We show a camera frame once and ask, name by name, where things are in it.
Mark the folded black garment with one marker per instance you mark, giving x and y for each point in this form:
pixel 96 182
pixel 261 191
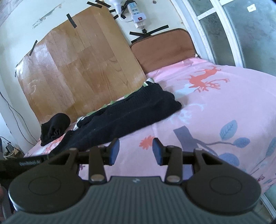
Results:
pixel 54 128

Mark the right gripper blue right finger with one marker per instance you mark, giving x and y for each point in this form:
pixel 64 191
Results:
pixel 172 157

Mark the black green white knit sweater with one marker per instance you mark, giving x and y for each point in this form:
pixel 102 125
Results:
pixel 142 108

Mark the white power strip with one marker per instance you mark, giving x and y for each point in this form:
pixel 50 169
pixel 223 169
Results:
pixel 137 16

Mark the brown headboard cushion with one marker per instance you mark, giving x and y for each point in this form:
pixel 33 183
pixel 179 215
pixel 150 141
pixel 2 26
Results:
pixel 164 49

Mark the pink deer print bedsheet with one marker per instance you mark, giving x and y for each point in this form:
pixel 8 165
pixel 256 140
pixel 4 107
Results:
pixel 227 111

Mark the white hair dryer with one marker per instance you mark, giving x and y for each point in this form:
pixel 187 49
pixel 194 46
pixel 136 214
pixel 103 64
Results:
pixel 117 4

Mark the wood pattern board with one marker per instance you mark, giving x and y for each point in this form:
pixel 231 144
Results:
pixel 79 66

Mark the white window frame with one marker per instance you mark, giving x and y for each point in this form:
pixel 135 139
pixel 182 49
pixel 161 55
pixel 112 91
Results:
pixel 240 33

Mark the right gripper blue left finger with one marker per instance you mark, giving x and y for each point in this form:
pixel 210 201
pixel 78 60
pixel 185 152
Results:
pixel 99 156

